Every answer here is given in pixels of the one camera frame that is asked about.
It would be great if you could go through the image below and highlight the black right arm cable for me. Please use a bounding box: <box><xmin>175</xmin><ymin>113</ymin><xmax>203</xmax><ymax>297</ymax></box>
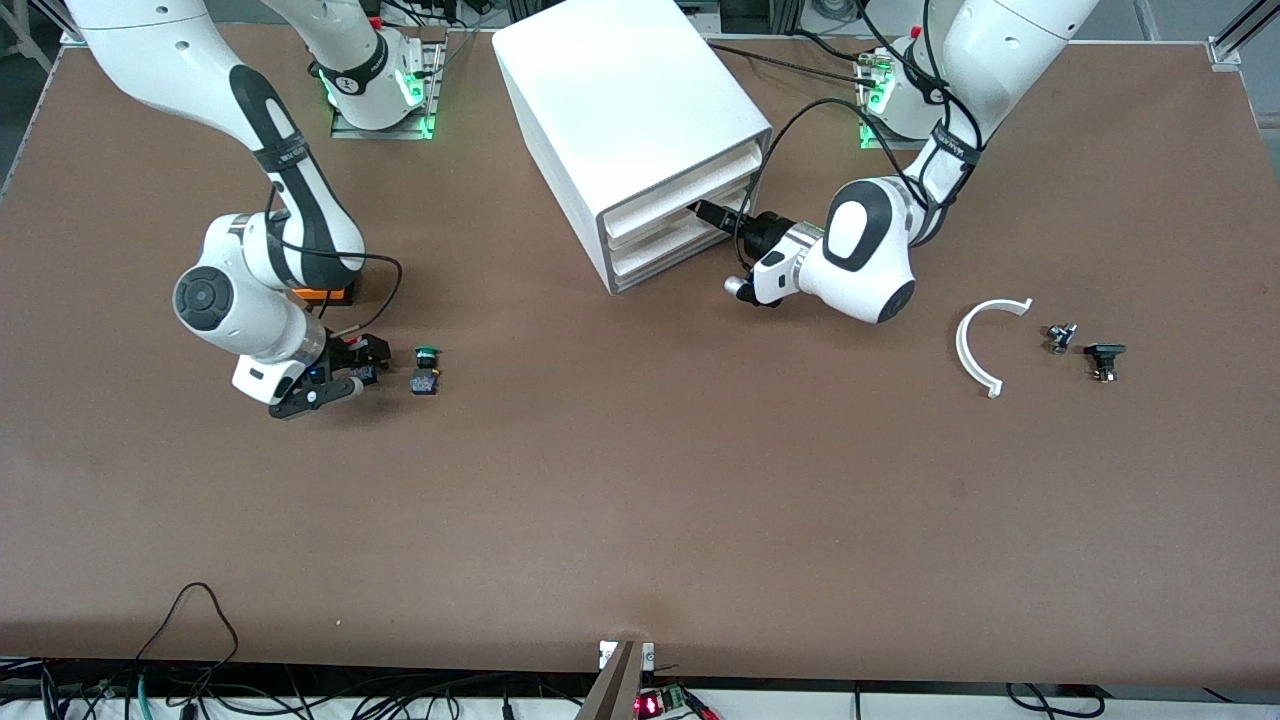
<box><xmin>262</xmin><ymin>185</ymin><xmax>403</xmax><ymax>337</ymax></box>

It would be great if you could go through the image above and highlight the grey aluminium camera post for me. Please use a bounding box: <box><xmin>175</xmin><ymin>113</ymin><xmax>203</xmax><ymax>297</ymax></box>
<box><xmin>575</xmin><ymin>640</ymin><xmax>656</xmax><ymax>720</ymax></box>

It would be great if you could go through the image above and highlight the black curled cable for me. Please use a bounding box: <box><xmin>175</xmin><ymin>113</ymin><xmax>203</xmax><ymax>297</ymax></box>
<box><xmin>1005</xmin><ymin>682</ymin><xmax>1109</xmax><ymax>720</ymax></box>

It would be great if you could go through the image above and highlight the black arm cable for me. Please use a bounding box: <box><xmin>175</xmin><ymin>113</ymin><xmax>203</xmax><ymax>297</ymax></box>
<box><xmin>262</xmin><ymin>185</ymin><xmax>403</xmax><ymax>337</ymax></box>
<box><xmin>733</xmin><ymin>0</ymin><xmax>991</xmax><ymax>271</ymax></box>

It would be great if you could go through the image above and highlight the black cable behind cabinet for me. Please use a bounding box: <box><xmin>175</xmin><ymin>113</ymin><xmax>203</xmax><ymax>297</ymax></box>
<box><xmin>705</xmin><ymin>38</ymin><xmax>883</xmax><ymax>89</ymax></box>

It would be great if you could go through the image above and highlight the black looped cable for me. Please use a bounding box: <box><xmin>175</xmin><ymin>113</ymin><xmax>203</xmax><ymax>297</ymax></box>
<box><xmin>135</xmin><ymin>582</ymin><xmax>241</xmax><ymax>693</ymax></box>

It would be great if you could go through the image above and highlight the white curved plastic arc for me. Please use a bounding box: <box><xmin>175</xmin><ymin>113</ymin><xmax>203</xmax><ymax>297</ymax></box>
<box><xmin>955</xmin><ymin>297</ymin><xmax>1034</xmax><ymax>399</ymax></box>

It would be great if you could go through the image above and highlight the aluminium frame profile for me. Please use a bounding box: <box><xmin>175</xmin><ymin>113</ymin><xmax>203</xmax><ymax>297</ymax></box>
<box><xmin>1208</xmin><ymin>0</ymin><xmax>1280</xmax><ymax>67</ymax></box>
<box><xmin>28</xmin><ymin>0</ymin><xmax>96</xmax><ymax>47</ymax></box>

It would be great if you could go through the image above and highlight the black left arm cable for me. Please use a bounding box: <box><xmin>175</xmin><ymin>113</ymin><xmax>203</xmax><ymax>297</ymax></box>
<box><xmin>733</xmin><ymin>0</ymin><xmax>991</xmax><ymax>271</ymax></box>

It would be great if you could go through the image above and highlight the circuit board with red light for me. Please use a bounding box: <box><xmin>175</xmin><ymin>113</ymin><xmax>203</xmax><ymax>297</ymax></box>
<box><xmin>635</xmin><ymin>684</ymin><xmax>717</xmax><ymax>720</ymax></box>

